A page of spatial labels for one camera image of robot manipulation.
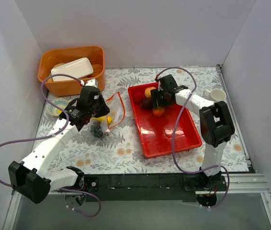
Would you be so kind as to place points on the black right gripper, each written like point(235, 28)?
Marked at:
point(155, 99)

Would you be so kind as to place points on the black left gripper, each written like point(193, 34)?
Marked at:
point(99, 108)

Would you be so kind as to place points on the peach fruit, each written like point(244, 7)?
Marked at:
point(148, 92)

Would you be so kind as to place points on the clear zip bag orange zipper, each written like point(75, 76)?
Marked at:
point(117, 112)

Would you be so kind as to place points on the dark grape bunch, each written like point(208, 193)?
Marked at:
point(96, 130)

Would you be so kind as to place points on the green orange mango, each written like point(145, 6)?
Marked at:
point(158, 112)

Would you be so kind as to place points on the red plastic tray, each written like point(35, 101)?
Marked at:
point(155, 133)

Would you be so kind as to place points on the wrinkled red fruit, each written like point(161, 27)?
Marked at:
point(138, 97)

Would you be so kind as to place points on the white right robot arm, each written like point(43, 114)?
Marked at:
point(216, 125)

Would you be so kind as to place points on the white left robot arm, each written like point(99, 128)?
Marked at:
point(30, 177)

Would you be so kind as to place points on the orange plastic tub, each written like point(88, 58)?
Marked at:
point(51, 58)

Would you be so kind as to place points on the white rectangular dish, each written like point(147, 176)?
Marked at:
point(77, 68)

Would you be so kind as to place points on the white mug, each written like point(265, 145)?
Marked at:
point(214, 95)

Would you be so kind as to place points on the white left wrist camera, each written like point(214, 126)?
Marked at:
point(92, 82)

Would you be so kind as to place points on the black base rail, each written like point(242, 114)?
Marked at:
point(148, 187)

